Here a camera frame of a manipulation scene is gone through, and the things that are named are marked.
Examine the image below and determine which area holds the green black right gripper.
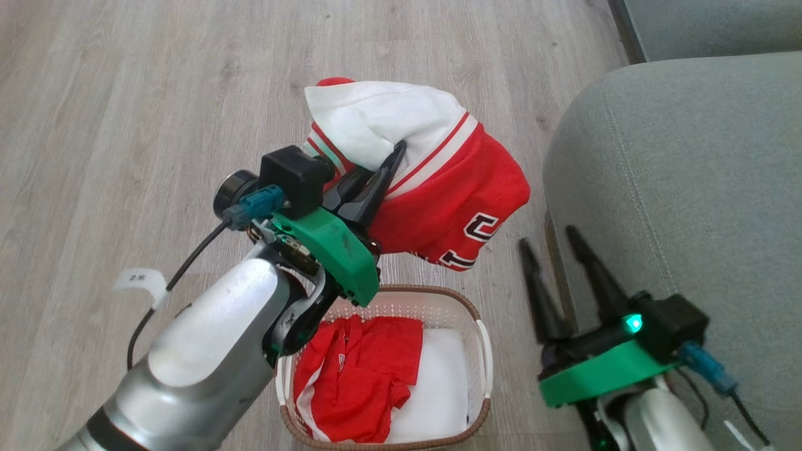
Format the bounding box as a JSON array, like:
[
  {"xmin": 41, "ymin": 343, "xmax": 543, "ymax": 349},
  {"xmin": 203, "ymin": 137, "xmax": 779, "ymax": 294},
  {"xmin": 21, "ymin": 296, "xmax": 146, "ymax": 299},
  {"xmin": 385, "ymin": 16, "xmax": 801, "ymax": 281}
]
[{"xmin": 518, "ymin": 225, "xmax": 680, "ymax": 409}]

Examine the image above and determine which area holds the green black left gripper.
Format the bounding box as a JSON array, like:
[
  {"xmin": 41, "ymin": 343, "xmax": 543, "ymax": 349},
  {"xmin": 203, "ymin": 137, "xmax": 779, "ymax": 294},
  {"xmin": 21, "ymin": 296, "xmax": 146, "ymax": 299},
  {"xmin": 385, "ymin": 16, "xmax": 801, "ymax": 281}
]
[{"xmin": 251, "ymin": 141, "xmax": 407, "ymax": 308}]

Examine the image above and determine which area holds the red white sports jersey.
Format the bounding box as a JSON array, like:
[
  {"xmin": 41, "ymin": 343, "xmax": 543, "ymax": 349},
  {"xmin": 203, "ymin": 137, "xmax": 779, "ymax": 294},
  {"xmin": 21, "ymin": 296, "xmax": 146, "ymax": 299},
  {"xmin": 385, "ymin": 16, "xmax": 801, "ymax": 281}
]
[{"xmin": 304, "ymin": 76, "xmax": 531, "ymax": 272}]

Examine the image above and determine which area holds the red shorts white trim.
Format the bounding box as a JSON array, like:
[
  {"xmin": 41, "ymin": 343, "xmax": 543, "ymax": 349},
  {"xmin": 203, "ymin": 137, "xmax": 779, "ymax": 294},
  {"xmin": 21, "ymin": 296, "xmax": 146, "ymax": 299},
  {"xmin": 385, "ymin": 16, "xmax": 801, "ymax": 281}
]
[{"xmin": 293, "ymin": 315, "xmax": 424, "ymax": 444}]

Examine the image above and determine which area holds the white basket brown rim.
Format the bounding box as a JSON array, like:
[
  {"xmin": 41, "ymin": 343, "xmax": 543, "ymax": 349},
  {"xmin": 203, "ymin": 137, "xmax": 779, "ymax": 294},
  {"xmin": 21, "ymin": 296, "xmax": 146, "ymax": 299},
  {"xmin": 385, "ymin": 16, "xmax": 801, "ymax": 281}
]
[{"xmin": 276, "ymin": 285, "xmax": 494, "ymax": 451}]

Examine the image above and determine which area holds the grey sofa seat cushion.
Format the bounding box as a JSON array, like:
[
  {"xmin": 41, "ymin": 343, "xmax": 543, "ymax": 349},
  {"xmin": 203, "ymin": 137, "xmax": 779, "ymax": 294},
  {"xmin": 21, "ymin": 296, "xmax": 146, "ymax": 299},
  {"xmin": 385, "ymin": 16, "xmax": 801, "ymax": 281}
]
[{"xmin": 543, "ymin": 51, "xmax": 802, "ymax": 451}]

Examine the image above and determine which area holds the white cloth basket liner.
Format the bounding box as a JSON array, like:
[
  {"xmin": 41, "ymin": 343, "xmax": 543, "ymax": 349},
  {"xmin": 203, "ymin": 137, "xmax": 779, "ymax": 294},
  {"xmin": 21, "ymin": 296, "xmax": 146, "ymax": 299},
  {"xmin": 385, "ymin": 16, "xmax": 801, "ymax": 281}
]
[{"xmin": 383, "ymin": 328, "xmax": 471, "ymax": 444}]

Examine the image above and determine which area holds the brown sofa base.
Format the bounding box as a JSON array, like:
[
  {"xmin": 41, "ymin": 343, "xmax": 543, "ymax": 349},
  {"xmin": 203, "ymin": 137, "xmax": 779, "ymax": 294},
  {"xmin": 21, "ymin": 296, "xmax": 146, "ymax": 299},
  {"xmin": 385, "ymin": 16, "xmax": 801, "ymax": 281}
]
[{"xmin": 544, "ymin": 210, "xmax": 576, "ymax": 333}]

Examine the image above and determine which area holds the grey sofa section dark edge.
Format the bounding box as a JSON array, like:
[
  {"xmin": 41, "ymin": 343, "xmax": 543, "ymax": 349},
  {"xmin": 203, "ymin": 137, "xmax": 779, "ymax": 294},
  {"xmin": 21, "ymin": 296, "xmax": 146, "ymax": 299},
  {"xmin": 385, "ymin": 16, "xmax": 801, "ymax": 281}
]
[{"xmin": 608, "ymin": 0, "xmax": 802, "ymax": 64}]

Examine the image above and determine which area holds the black cable blue connector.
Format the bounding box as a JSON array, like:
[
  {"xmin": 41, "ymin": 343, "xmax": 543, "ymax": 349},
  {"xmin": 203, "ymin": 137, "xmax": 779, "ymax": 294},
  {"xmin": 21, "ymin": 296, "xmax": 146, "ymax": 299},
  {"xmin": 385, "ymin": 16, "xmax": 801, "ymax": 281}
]
[
  {"xmin": 127, "ymin": 185, "xmax": 287, "ymax": 370},
  {"xmin": 679, "ymin": 341, "xmax": 773, "ymax": 447}
]

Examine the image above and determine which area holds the white cable label tag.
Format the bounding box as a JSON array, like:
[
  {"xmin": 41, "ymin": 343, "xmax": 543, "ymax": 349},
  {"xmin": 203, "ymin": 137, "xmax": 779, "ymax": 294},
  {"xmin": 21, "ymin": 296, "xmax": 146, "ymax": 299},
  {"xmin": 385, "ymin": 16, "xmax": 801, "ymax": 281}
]
[
  {"xmin": 722, "ymin": 420, "xmax": 776, "ymax": 451},
  {"xmin": 115, "ymin": 268, "xmax": 170, "ymax": 311}
]

